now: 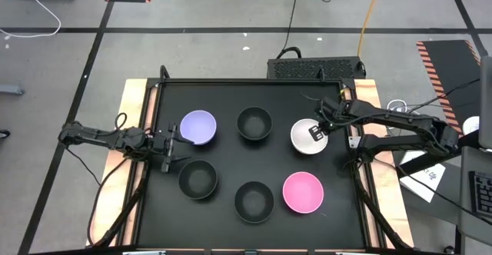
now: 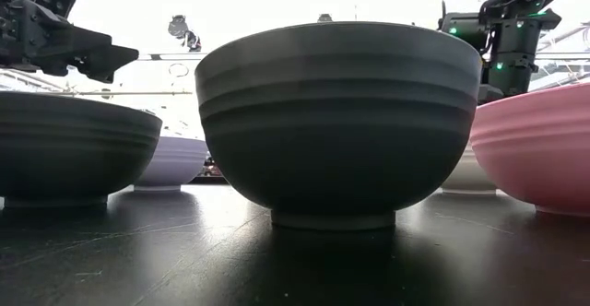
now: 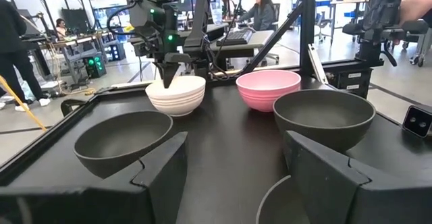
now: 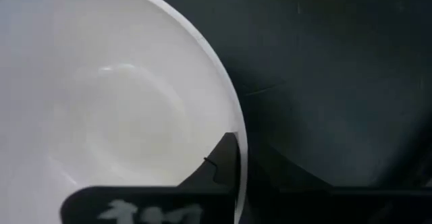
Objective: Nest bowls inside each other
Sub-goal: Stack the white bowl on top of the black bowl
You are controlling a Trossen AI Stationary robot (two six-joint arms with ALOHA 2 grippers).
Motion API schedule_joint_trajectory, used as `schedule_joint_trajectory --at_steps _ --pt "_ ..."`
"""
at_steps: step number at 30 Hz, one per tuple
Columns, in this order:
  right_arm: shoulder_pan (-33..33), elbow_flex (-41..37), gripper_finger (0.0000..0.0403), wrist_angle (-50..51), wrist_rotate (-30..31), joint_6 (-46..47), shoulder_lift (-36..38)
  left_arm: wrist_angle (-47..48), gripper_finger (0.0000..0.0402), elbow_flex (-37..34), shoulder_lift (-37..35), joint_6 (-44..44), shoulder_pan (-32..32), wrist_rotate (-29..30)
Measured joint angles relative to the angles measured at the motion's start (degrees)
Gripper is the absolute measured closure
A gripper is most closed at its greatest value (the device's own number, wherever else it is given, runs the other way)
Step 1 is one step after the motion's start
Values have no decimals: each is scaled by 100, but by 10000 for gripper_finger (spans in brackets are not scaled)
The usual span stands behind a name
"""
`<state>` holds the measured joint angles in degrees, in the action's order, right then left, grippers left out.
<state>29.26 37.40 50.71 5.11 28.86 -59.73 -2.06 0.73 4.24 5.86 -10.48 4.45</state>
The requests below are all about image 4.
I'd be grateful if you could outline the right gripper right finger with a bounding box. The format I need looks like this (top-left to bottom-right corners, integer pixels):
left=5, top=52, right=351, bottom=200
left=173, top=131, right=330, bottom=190
left=247, top=142, right=432, bottom=224

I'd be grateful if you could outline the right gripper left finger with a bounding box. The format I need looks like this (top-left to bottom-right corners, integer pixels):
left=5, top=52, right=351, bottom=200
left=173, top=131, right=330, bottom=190
left=59, top=132, right=242, bottom=224

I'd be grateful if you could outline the white bowl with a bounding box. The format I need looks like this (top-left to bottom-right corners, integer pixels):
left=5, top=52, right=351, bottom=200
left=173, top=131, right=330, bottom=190
left=0, top=0, right=249, bottom=224

